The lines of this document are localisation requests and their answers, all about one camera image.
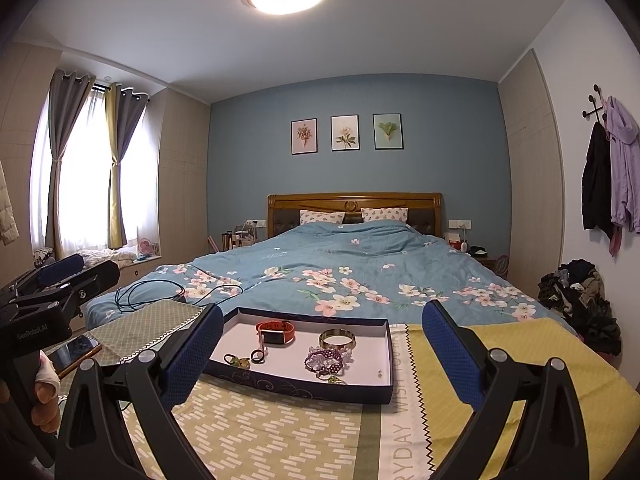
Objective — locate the black wall coat rack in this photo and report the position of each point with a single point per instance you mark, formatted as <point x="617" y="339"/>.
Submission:
<point x="597" y="102"/>

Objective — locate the dark blue box tray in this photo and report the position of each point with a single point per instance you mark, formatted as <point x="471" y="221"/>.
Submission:
<point x="287" y="366"/>

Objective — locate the pink flower picture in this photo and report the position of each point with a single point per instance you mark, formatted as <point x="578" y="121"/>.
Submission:
<point x="304" y="137"/>

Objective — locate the crumpled blanket pile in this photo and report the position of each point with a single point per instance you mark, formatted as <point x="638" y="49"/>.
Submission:
<point x="107" y="258"/>

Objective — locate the beige wardrobe beside window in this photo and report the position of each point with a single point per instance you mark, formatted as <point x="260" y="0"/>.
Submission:
<point x="180" y="175"/>

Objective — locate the black jacket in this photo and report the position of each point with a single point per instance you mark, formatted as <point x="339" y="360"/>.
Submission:
<point x="597" y="185"/>

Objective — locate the white flower picture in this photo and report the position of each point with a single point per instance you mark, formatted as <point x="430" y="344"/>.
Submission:
<point x="345" y="133"/>

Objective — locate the small pink fan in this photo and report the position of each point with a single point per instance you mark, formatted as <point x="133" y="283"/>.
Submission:
<point x="145" y="248"/>

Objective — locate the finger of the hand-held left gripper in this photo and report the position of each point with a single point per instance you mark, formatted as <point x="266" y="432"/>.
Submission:
<point x="60" y="267"/>
<point x="97" y="280"/>

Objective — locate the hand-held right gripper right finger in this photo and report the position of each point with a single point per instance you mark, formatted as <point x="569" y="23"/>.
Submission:
<point x="450" y="350"/>

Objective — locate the white patterned pillow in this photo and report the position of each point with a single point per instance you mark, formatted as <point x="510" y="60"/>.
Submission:
<point x="322" y="217"/>
<point x="385" y="214"/>

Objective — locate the dark bedside table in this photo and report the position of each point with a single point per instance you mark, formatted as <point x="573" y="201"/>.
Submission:
<point x="487" y="260"/>

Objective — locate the pink stick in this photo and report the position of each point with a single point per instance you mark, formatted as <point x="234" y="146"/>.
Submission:
<point x="213" y="244"/>

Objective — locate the purple jacket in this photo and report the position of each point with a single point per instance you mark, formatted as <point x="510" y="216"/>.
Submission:
<point x="627" y="170"/>

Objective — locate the beige tall wardrobe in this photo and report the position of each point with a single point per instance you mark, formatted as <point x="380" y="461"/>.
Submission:
<point x="530" y="185"/>

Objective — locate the cluttered bedside table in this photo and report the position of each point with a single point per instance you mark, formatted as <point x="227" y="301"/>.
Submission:
<point x="239" y="237"/>

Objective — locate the pink hanging cloth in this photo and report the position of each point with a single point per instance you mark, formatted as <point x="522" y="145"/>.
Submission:
<point x="616" y="240"/>

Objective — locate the wooden headboard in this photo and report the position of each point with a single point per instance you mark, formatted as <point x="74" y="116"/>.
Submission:
<point x="280" y="210"/>

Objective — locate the pile of dark clothes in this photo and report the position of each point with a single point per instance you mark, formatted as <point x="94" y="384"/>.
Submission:
<point x="585" y="305"/>

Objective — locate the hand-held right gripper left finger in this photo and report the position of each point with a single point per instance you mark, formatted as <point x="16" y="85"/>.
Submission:
<point x="197" y="355"/>

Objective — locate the yellow and grey curtain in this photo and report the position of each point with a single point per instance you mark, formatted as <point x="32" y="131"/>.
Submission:
<point x="122" y="170"/>

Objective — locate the blue floral duvet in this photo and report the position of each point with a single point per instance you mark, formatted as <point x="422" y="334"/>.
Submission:
<point x="350" y="260"/>

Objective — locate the window bench cabinet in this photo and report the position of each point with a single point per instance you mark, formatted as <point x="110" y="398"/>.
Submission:
<point x="145" y="272"/>

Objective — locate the black smartphone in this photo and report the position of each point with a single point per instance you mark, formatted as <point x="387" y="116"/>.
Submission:
<point x="75" y="355"/>

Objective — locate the white wall socket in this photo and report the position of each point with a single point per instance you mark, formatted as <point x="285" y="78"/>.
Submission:
<point x="458" y="224"/>
<point x="255" y="222"/>

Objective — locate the green leaf picture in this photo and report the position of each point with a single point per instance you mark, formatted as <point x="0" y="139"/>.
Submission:
<point x="387" y="131"/>

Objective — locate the brown patterned bangle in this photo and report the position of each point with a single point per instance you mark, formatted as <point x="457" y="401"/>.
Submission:
<point x="337" y="344"/>

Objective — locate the person's left hand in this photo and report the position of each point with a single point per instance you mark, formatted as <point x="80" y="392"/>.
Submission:
<point x="46" y="405"/>

